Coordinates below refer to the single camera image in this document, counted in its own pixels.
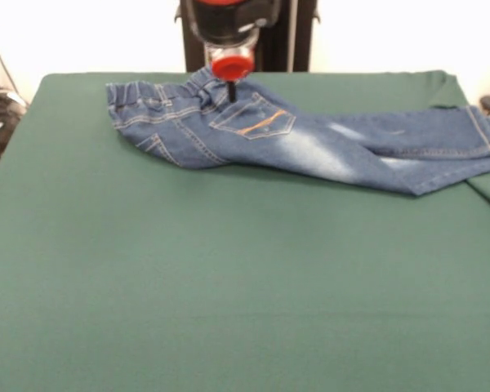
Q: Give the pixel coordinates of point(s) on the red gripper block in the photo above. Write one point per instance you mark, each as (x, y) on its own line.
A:
(232, 68)

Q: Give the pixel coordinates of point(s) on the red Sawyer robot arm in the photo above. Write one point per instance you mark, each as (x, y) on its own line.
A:
(232, 24)

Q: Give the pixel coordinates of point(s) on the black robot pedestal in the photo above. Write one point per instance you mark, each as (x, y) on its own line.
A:
(302, 36)

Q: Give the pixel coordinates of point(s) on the blue denim jeans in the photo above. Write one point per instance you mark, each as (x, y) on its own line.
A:
(290, 139)

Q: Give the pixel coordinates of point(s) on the dark green table cloth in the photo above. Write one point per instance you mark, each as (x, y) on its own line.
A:
(188, 265)

